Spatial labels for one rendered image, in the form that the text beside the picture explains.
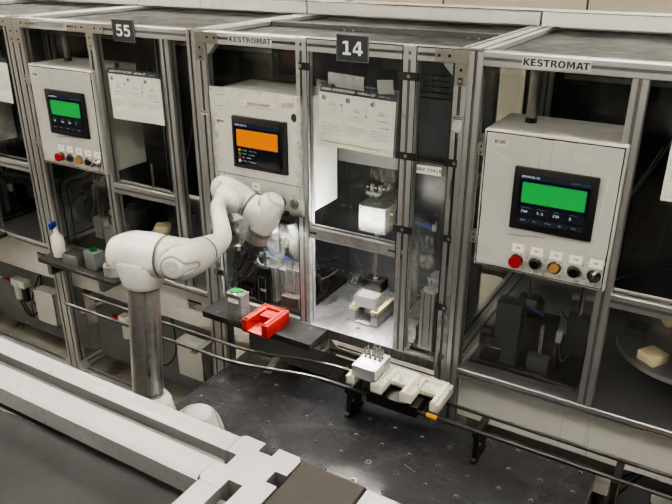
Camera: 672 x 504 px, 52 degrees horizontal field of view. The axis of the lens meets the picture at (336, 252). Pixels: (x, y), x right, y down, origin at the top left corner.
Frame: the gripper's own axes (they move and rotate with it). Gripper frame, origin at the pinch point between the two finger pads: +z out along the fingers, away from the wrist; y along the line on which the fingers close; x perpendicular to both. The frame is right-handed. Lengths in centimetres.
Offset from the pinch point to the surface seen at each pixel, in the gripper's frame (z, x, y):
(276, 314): 5.0, -4.8, -20.1
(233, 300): 9.9, -0.6, -2.4
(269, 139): -56, -5, 14
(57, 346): 176, -56, 115
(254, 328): 12.2, 1.8, -16.8
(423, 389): -15, 1, -84
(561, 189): -102, -1, -82
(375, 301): -16, -24, -48
